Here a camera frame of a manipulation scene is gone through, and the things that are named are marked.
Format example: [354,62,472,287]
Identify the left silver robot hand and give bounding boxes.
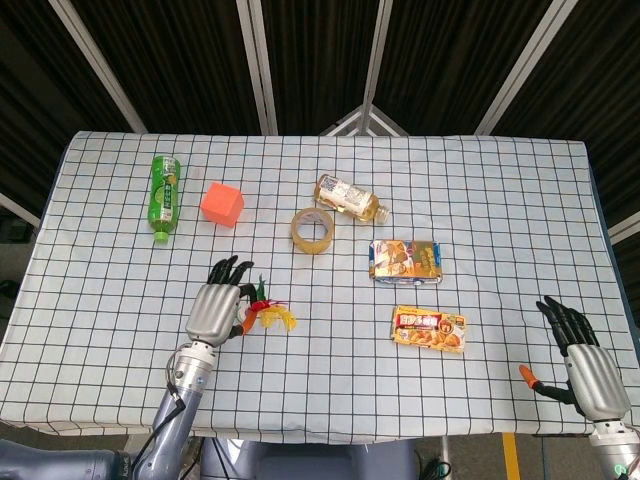
[184,254,259,349]

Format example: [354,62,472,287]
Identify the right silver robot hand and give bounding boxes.
[518,294,633,420]

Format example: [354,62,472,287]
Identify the colourful feather toy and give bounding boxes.
[237,273,300,333]

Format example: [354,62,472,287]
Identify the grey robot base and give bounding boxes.
[0,437,419,480]

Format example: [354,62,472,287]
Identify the orange foam cube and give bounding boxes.
[200,181,246,230]

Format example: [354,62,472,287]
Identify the green tea bottle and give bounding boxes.
[146,154,183,245]

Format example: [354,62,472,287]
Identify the clear packing tape roll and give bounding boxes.
[290,206,335,256]

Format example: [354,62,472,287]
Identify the checkered white tablecloth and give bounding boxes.
[0,130,640,445]

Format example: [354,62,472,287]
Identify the yellow curry box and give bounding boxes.
[390,305,467,355]

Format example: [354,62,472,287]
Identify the yellow juice bottle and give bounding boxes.
[313,173,391,224]

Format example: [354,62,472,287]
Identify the blue and gold snack box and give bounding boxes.
[368,239,445,286]

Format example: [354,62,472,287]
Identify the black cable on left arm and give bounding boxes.
[130,347,194,469]

